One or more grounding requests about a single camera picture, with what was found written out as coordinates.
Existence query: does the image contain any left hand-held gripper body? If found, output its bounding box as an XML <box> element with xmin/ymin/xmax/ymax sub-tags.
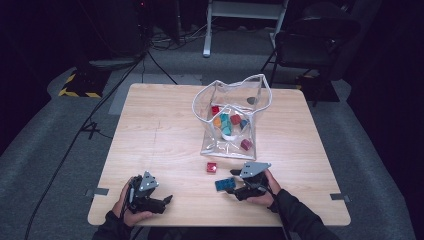
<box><xmin>128</xmin><ymin>171</ymin><xmax>166</xmax><ymax>214</ymax></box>

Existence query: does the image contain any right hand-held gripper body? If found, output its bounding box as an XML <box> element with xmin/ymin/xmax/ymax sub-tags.
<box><xmin>234</xmin><ymin>161</ymin><xmax>272</xmax><ymax>201</ymax></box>

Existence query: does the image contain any clear plastic bag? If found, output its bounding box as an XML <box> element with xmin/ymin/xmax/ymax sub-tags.
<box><xmin>191</xmin><ymin>73</ymin><xmax>274</xmax><ymax>161</ymax></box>

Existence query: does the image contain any person's right hand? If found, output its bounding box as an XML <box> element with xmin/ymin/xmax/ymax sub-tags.
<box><xmin>246</xmin><ymin>169</ymin><xmax>283</xmax><ymax>208</ymax></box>

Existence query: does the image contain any person's left hand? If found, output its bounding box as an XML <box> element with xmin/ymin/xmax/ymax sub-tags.
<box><xmin>111</xmin><ymin>176</ymin><xmax>155</xmax><ymax>228</ymax></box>

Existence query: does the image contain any grey tape strip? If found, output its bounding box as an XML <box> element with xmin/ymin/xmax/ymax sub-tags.
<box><xmin>329</xmin><ymin>192</ymin><xmax>352</xmax><ymax>203</ymax></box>
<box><xmin>85</xmin><ymin>187</ymin><xmax>110</xmax><ymax>198</ymax></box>

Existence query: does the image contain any yellow black striped floor base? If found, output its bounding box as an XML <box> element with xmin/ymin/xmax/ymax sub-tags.
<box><xmin>58</xmin><ymin>68</ymin><xmax>112</xmax><ymax>99</ymax></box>

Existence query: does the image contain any black chair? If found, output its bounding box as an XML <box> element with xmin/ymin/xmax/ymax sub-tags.
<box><xmin>261</xmin><ymin>1</ymin><xmax>363</xmax><ymax>108</ymax></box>

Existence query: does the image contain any dark equipment stand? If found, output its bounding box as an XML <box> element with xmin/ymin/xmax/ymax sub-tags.
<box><xmin>87</xmin><ymin>0</ymin><xmax>148</xmax><ymax>70</ymax></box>

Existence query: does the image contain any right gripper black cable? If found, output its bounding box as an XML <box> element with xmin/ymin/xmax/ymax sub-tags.
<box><xmin>265</xmin><ymin>188</ymin><xmax>292</xmax><ymax>240</ymax></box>

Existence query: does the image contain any long black floor cable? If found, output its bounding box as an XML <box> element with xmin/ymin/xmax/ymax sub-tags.
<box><xmin>23</xmin><ymin>53</ymin><xmax>148</xmax><ymax>240</ymax></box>

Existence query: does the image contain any tangle of floor cables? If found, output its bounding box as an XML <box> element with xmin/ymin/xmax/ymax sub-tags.
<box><xmin>148</xmin><ymin>23</ymin><xmax>209</xmax><ymax>52</ymax></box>

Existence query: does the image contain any white desk frame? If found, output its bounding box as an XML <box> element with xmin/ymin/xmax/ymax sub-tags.
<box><xmin>202</xmin><ymin>0</ymin><xmax>290</xmax><ymax>58</ymax></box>

